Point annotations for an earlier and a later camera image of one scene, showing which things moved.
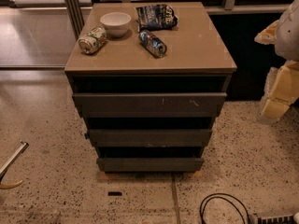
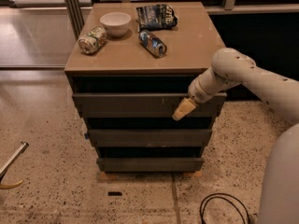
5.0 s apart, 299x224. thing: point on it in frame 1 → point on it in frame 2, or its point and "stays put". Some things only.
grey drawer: (153, 105) stays put
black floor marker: (115, 193) stays put
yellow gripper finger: (272, 110) → (185, 106)
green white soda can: (92, 40) stays put
